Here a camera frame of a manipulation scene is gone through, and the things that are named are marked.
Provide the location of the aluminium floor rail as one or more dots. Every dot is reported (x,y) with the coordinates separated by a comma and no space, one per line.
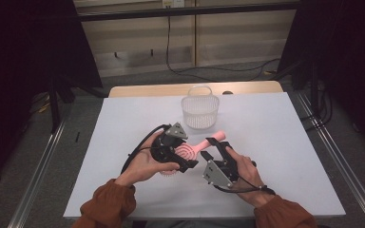
(38,177)
(345,167)

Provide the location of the white wall outlet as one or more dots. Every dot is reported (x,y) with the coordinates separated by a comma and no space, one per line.
(172,3)

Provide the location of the person's right hand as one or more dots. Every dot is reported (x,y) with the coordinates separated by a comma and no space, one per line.
(248,177)

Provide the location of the person's left hand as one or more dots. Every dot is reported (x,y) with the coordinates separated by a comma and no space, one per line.
(142,167)

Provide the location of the black horizontal bar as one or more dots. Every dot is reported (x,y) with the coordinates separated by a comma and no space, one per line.
(234,9)

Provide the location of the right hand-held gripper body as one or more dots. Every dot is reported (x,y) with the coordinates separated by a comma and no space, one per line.
(218,172)

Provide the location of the small dark round object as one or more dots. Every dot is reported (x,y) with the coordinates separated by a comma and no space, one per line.
(227,92)

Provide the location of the black curtain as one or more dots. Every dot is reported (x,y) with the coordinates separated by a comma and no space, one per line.
(355,63)
(19,63)

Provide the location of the wooden table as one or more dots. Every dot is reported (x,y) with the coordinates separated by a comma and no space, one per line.
(139,90)

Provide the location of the pink hairbrush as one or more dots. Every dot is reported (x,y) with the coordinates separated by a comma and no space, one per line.
(202,145)

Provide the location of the small black floor piece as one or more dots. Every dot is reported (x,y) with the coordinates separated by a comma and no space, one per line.
(77,136)

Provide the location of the yellow floor item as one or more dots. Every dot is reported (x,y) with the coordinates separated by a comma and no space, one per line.
(44,107)

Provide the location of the white plastic basket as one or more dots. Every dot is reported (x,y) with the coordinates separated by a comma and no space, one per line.
(200,110)

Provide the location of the black metal stand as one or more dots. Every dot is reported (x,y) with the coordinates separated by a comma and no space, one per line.
(54,107)
(314,88)

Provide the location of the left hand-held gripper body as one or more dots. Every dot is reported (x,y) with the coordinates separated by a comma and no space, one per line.
(163,148)

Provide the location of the white table sheet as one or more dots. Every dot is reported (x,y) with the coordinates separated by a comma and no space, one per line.
(266,126)

